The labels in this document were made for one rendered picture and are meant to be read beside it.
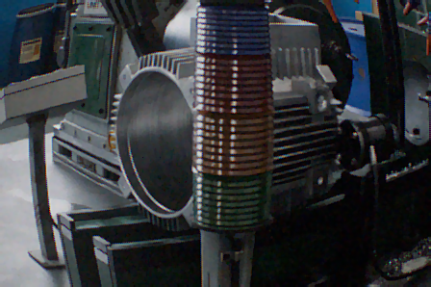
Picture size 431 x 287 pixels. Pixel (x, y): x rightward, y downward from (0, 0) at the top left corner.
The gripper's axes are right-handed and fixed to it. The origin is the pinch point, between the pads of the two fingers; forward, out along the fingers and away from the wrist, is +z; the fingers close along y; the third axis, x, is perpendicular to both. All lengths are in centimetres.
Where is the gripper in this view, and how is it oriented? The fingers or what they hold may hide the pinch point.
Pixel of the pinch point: (146, 42)
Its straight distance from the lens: 130.5
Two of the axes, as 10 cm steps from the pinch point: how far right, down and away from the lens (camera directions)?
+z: 3.9, 7.7, 5.0
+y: -6.1, -1.9, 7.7
